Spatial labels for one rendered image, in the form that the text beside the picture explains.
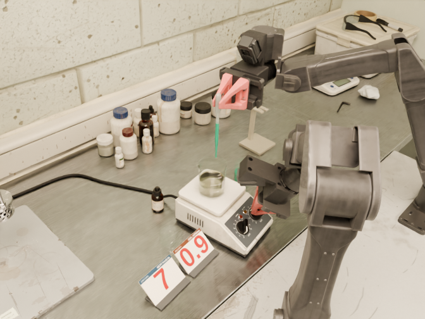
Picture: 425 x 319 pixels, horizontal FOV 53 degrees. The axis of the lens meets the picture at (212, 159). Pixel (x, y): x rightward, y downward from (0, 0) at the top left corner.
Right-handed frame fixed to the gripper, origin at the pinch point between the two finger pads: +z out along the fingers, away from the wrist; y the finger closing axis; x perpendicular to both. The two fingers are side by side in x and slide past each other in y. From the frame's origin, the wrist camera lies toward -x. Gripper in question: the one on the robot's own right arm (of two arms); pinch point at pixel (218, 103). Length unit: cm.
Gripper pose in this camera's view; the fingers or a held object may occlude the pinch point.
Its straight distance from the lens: 85.9
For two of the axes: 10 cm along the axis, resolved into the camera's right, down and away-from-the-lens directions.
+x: -0.2, 8.0, 5.9
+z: -5.7, 4.8, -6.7
